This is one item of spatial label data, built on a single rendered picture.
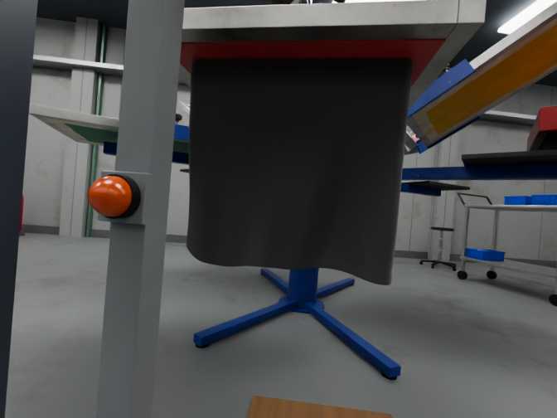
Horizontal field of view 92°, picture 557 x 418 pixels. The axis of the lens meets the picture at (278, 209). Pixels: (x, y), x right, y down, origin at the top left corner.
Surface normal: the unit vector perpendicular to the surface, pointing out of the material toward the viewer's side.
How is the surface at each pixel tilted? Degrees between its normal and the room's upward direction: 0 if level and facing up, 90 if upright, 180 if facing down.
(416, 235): 90
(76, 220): 90
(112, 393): 90
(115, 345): 90
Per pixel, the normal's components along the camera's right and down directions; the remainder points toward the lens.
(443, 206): 0.09, 0.01
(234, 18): -0.14, -0.01
